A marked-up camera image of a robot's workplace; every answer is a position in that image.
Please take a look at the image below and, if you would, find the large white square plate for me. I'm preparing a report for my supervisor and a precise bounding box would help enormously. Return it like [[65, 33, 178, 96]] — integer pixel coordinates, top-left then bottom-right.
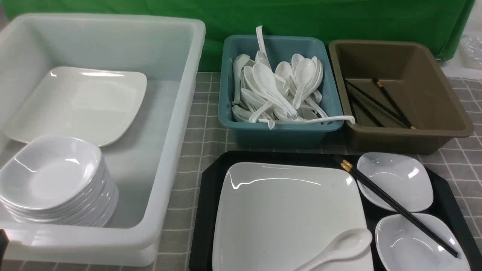
[[212, 162, 367, 271]]

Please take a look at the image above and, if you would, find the black chopsticks gold band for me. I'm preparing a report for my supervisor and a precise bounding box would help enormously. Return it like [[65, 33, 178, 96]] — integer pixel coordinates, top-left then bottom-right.
[[333, 154, 459, 258]]

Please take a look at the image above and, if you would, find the small white bowl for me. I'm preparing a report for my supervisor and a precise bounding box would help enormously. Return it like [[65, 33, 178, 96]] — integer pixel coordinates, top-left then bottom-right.
[[375, 213, 470, 271], [357, 152, 434, 213]]

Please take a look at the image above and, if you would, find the white square plate in bin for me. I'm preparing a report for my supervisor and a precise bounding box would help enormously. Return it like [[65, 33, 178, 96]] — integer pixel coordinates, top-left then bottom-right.
[[3, 66, 147, 146]]

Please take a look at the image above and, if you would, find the long white spoon on rim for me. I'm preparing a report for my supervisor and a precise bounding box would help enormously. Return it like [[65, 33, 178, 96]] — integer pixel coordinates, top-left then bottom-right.
[[250, 116, 356, 130]]

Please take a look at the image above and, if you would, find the large translucent white bin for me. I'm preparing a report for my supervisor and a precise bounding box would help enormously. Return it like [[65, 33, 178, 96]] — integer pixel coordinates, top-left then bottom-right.
[[1, 13, 206, 269]]

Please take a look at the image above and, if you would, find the black chopstick in bin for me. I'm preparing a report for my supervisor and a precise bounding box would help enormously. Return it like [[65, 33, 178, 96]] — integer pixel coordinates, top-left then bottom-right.
[[345, 78, 409, 128]]

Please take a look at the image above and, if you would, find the black chopstick gold tip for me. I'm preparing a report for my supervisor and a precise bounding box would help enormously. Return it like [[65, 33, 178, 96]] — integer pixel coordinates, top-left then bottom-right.
[[372, 78, 417, 130]]

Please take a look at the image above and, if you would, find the brown plastic bin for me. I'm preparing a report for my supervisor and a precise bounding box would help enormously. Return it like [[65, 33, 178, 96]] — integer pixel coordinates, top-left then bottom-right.
[[329, 40, 474, 154]]

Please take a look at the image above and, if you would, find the stack of white bowls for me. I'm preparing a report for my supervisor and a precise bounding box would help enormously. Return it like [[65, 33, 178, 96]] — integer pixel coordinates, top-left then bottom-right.
[[0, 135, 119, 227]]

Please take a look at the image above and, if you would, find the black serving tray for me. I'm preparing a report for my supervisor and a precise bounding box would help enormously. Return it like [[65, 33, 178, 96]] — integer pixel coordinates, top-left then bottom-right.
[[188, 151, 482, 271]]

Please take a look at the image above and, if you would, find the grey checked tablecloth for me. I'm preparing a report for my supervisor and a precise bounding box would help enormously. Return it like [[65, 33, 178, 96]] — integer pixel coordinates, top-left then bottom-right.
[[1, 73, 482, 271]]

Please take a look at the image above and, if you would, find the green backdrop cloth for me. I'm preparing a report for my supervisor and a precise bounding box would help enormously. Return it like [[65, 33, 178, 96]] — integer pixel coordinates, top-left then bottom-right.
[[1, 0, 474, 72]]

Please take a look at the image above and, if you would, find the clear plastic bag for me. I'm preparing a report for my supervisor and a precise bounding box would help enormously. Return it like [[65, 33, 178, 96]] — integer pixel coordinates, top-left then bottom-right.
[[460, 34, 482, 70]]

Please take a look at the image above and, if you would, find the upright white spoon handle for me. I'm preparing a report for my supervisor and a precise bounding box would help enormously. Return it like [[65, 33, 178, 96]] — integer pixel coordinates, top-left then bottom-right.
[[255, 25, 272, 69]]

